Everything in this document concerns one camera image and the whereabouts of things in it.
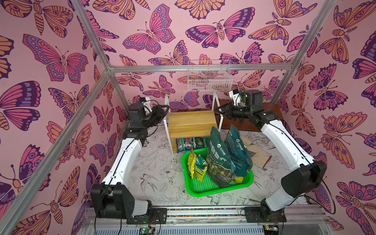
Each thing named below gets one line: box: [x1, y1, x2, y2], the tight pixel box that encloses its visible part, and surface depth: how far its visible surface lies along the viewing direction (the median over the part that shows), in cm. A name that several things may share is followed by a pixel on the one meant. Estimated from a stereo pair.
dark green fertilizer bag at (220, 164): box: [206, 126, 236, 188], surface depth 73 cm
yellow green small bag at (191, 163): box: [187, 148, 197, 180], surface depth 81 cm
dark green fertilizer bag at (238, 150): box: [223, 124, 254, 178], surface depth 73 cm
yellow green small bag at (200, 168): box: [194, 154, 209, 183], surface depth 83 cm
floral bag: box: [175, 136, 211, 154], surface depth 92 cm
